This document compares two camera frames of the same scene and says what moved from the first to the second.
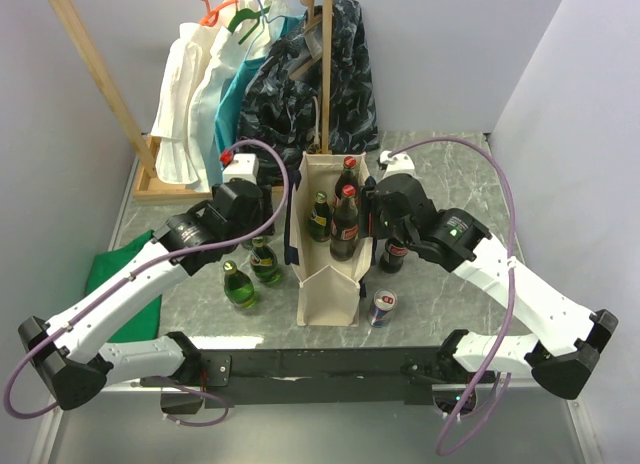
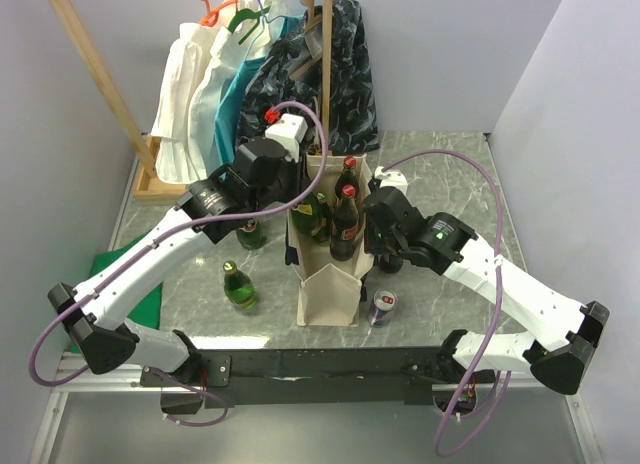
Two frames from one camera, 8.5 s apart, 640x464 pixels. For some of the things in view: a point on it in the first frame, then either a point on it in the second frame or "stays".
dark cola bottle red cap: [347, 176] stays
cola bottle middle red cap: [393, 256] stays
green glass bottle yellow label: [319, 220] stays
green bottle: [264, 261] to [312, 215]
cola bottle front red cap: [344, 229] stays
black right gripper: [371, 205] to [370, 243]
